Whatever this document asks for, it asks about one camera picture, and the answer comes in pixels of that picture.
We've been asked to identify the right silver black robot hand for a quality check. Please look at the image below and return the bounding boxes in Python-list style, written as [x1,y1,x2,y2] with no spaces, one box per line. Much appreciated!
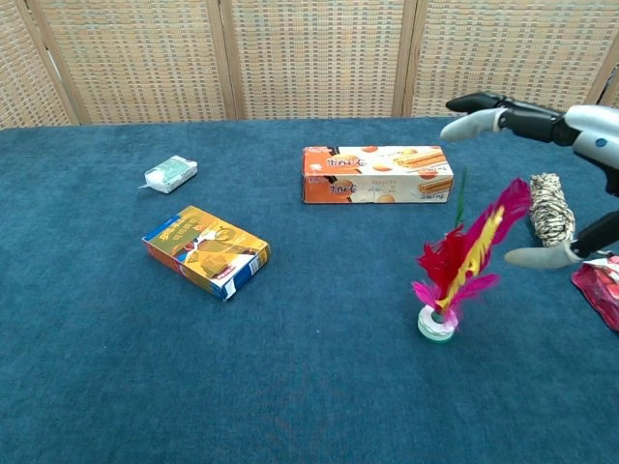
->
[439,91,619,270]

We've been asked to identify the colourful feather shuttlecock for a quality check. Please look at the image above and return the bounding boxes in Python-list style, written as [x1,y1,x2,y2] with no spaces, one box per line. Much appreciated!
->
[410,166,533,345]

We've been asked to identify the woven rattan screen panel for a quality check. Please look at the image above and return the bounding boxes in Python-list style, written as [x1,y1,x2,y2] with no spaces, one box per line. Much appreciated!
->
[403,0,619,118]
[598,57,619,110]
[26,0,241,126]
[220,0,420,121]
[0,0,81,130]

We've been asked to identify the red drink pouch with spout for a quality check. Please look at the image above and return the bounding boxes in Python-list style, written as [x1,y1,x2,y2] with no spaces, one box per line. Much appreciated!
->
[571,254,619,333]

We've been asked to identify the orange biscuit roll box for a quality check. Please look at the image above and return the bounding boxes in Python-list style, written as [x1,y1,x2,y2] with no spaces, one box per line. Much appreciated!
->
[302,144,456,206]

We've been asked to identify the yellow blue carton box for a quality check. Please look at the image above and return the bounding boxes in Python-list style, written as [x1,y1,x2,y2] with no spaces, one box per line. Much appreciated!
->
[141,205,272,303]

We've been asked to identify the white green tissue pack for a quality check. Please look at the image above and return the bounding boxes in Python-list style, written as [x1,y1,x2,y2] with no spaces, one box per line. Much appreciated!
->
[136,155,199,195]

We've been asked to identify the blue table cloth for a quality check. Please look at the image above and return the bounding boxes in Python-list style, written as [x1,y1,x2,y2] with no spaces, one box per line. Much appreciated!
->
[0,114,619,464]

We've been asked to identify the beige speckled rope bundle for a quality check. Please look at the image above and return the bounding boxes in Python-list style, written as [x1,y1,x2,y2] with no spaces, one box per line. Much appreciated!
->
[527,172,578,249]

